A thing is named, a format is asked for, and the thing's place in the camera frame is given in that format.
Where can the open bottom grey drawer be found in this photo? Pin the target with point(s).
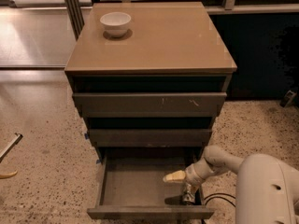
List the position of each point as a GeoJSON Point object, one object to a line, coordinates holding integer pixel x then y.
{"type": "Point", "coordinates": [131, 185]}

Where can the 7up soda can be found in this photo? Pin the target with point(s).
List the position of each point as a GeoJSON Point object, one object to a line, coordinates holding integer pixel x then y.
{"type": "Point", "coordinates": [187, 198]}

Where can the brown drawer cabinet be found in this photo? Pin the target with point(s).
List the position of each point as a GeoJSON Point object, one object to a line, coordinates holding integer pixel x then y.
{"type": "Point", "coordinates": [169, 48]}

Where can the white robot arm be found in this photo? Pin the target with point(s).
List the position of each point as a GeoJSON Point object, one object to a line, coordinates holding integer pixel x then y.
{"type": "Point", "coordinates": [267, 189]}

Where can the white ceramic bowl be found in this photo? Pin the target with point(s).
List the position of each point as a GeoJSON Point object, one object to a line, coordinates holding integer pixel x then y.
{"type": "Point", "coordinates": [116, 24]}

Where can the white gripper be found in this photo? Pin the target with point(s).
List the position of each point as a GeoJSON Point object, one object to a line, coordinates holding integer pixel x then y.
{"type": "Point", "coordinates": [192, 174]}

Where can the small dark floor object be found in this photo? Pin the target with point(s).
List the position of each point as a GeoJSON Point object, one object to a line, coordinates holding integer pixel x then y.
{"type": "Point", "coordinates": [289, 99]}

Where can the middle grey drawer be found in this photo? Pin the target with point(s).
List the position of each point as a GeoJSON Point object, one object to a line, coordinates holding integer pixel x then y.
{"type": "Point", "coordinates": [150, 137]}

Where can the top grey drawer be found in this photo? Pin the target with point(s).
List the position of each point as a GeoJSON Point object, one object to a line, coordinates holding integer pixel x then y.
{"type": "Point", "coordinates": [149, 105]}

